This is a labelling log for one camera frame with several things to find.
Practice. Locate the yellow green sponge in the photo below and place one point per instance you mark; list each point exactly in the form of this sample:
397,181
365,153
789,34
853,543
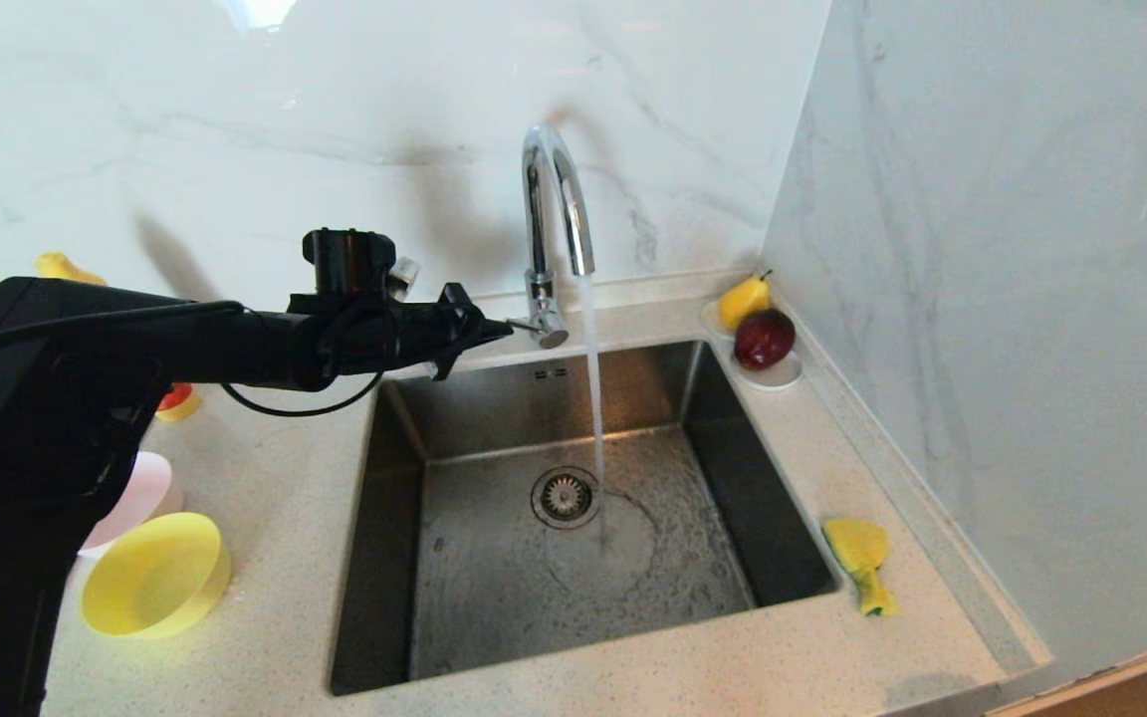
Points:
857,548

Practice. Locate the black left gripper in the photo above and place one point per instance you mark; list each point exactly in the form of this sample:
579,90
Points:
384,334

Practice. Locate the small white dish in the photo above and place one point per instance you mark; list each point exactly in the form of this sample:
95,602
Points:
773,378

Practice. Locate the dark red apple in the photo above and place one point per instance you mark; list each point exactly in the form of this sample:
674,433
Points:
765,339

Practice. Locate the stainless steel sink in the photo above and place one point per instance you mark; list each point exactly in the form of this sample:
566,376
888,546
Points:
494,617

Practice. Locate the round metal drain strainer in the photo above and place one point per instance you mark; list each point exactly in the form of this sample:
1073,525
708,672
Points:
567,498

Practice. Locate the brown wooden panel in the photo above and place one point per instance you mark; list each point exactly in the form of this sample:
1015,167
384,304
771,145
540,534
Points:
1141,687

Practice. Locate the yellow pear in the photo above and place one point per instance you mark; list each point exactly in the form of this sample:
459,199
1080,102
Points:
741,302

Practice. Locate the pink plastic bowl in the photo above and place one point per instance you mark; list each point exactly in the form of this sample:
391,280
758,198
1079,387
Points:
140,498

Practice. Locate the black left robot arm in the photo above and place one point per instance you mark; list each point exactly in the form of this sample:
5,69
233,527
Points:
56,398

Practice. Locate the chrome gooseneck faucet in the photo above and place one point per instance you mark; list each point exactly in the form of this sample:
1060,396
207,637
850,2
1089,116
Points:
538,229

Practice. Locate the yellow plastic bowl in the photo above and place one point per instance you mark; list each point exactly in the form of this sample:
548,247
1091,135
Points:
155,578

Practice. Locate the orange dish soap bottle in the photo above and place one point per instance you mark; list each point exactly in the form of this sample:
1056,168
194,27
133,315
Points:
61,267

